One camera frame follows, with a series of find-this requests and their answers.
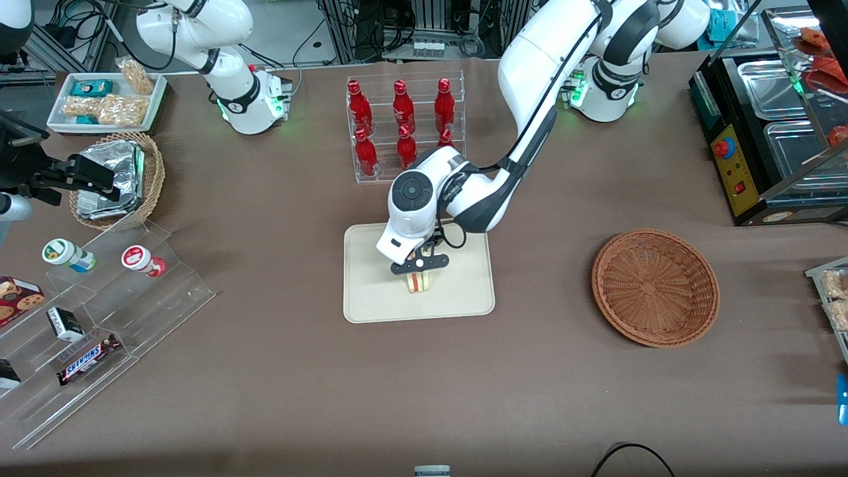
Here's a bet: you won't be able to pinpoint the teal box in background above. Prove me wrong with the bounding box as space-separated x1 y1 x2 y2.
704 8 754 42

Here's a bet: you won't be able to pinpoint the metal pan in warmer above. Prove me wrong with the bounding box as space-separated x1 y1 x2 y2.
737 59 808 121
764 120 848 191

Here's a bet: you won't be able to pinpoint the beige plastic serving tray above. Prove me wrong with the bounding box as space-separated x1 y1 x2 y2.
343 222 496 325

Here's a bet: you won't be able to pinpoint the silver foil packages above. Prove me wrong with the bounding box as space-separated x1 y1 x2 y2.
76 140 146 221

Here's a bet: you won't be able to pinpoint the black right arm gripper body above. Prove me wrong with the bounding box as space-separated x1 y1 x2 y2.
0 109 67 201

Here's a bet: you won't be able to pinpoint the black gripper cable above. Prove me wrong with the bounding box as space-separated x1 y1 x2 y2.
432 222 469 251

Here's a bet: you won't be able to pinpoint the clear bag of puffed snacks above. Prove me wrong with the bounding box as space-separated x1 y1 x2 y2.
115 57 155 95

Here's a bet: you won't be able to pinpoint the black cable loop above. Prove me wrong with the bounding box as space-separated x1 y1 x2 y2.
591 442 677 477

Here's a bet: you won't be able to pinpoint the snickers chocolate bar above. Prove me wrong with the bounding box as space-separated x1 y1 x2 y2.
56 333 123 387

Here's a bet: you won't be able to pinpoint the black glass food warmer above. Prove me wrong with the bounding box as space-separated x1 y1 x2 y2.
688 5 848 227

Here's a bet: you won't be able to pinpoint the round brown wicker basket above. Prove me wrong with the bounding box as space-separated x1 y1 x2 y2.
591 229 721 349

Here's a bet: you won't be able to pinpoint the light wicker basket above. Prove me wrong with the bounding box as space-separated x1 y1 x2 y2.
69 132 166 232

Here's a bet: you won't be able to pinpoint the grey wire snack shelf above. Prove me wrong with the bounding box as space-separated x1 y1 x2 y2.
805 257 848 366

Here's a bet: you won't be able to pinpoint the teal snack packet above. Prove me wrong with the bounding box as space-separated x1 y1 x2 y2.
71 79 114 99

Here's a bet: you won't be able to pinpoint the long bag of puffed snacks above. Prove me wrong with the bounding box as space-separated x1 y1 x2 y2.
62 94 150 128

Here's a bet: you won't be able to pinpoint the white rectangular snack tray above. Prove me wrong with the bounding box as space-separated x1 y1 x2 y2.
46 71 168 137

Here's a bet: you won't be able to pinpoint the small black white carton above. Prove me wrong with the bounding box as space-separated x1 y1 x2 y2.
46 306 85 343

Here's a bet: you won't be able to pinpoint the red food in warmer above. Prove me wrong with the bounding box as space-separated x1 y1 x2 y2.
793 25 848 95

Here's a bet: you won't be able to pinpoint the clear acrylic bottle rack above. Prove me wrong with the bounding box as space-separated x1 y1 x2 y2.
345 70 466 186

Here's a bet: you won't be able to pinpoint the red cookie box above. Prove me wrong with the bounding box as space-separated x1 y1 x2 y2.
0 276 46 329

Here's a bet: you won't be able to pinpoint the red lid yoghurt cup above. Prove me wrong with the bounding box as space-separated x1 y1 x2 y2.
121 244 167 278

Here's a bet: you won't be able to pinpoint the clear acrylic stepped shelf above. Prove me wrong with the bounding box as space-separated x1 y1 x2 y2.
0 221 217 451

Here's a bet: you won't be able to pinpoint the green lid yoghurt cup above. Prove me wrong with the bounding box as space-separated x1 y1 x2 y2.
41 238 97 274

